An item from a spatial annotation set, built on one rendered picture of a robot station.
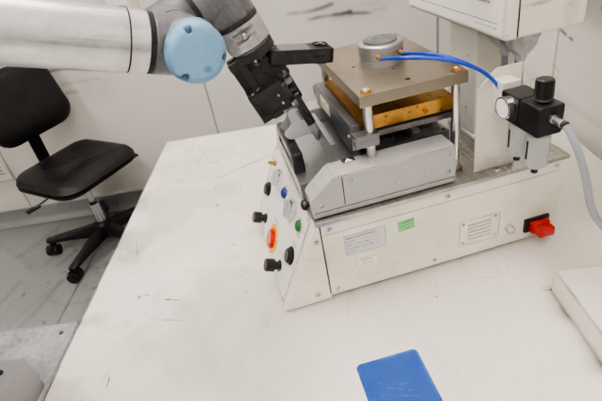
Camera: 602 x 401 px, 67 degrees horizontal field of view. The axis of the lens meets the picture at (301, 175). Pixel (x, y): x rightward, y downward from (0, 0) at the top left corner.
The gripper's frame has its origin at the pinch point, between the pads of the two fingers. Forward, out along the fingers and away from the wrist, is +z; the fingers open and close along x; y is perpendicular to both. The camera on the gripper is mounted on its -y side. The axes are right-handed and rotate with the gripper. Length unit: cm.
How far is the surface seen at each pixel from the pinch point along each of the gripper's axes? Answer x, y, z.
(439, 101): 10.2, -19.6, 1.7
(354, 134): 12.3, -4.5, -2.7
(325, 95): -3.8, -4.8, -3.8
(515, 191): 16.9, -23.9, 21.9
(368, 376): 33.5, 13.1, 22.1
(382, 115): 10.2, -10.2, -1.7
